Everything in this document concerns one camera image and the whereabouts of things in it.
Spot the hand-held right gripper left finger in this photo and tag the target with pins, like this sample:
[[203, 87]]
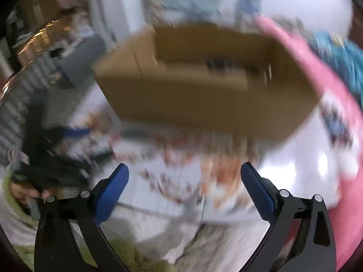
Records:
[[112, 195]]

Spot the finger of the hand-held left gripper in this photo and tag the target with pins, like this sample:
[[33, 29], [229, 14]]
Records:
[[75, 132]]

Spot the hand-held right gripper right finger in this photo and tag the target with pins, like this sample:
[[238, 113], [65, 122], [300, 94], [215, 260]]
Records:
[[258, 192]]

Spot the brown cardboard box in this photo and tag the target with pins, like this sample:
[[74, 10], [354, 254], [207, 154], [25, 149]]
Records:
[[198, 104]]

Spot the person's left hand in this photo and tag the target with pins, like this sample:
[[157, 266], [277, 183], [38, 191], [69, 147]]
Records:
[[24, 192]]

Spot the green fuzzy cloth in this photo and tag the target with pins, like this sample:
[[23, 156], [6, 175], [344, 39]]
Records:
[[124, 255]]

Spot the grey bin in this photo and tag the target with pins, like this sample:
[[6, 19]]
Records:
[[85, 59]]

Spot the metal bed railing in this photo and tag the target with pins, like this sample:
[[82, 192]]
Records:
[[25, 62]]

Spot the pale cloth pile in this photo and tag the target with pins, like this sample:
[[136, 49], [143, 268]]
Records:
[[79, 22]]

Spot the pink floral blanket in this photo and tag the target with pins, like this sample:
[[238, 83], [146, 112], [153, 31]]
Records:
[[326, 76]]

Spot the teal printed blanket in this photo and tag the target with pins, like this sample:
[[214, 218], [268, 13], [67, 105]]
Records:
[[346, 59]]

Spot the blue patterned cup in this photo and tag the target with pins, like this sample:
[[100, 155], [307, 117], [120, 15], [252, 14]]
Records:
[[249, 5]]

